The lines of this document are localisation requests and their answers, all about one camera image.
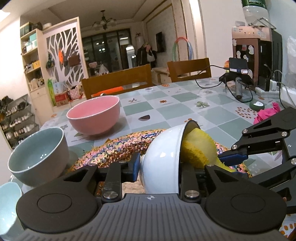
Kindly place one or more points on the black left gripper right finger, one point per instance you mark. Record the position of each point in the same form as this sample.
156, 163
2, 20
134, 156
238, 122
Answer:
212, 185

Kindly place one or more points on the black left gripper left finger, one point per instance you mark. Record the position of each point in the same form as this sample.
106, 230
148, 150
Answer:
112, 176

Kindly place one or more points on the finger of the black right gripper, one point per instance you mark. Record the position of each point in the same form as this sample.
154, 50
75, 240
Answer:
232, 158

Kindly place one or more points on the yellow sponge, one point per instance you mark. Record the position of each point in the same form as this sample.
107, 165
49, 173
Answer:
199, 149

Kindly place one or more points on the white bowl black rim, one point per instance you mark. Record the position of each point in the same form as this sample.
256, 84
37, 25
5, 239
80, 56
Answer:
159, 169

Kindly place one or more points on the pink bowl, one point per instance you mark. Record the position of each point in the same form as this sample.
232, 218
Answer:
95, 116

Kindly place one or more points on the grey-green bowl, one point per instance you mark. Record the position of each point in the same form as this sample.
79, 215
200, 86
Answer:
40, 158

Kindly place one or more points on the light blue bowl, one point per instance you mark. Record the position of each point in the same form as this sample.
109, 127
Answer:
11, 226

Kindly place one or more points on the pink cloth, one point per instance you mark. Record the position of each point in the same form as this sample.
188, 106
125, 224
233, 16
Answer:
264, 114

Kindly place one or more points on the colourful crocheted round mat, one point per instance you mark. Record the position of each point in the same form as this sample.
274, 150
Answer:
122, 148

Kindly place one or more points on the white power strip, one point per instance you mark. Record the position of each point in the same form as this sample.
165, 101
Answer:
283, 93

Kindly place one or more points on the white plastic bag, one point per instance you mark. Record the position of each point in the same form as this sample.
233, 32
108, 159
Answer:
291, 65

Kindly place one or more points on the pink water dispenser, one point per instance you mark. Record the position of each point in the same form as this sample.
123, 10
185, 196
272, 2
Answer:
262, 48

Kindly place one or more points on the left wooden chair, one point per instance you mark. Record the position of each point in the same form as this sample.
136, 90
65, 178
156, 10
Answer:
124, 81

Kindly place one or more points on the wooden chair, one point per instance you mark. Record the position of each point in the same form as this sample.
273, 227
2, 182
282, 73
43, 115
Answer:
124, 81
189, 69

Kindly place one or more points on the right wooden chair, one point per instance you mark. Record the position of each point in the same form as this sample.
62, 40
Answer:
189, 69

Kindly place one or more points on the shoe rack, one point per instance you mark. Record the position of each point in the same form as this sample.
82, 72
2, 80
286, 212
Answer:
17, 120

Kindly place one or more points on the colourful hula hoop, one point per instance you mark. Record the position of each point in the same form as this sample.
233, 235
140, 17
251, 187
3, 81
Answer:
181, 50

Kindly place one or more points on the person in background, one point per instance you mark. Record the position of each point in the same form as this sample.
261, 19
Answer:
146, 55

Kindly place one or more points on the water bottle on dispenser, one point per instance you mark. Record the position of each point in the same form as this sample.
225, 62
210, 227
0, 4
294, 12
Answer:
254, 10

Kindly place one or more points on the white leaf-pattern room divider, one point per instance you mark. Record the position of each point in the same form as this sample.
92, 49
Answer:
65, 49

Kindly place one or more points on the ceiling chandelier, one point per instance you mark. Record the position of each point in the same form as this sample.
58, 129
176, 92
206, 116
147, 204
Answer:
104, 22

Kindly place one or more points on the cream shelf cabinet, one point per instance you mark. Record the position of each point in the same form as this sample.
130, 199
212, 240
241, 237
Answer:
34, 54

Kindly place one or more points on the black camera on handle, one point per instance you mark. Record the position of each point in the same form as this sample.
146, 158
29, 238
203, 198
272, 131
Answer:
237, 71

